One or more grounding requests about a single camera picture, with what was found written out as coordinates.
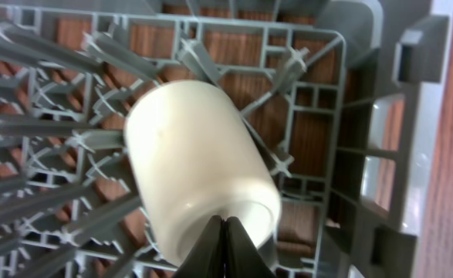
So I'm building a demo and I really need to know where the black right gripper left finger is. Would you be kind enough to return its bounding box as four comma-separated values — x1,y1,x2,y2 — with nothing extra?
173,215,224,278

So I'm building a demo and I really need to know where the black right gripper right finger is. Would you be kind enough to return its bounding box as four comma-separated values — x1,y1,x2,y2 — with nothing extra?
224,217,276,278

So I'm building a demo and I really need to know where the pale green cup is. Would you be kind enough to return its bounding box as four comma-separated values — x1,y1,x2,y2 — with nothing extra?
123,80,282,266

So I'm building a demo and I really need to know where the grey dishwasher rack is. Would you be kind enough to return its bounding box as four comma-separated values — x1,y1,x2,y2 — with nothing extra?
0,0,453,277

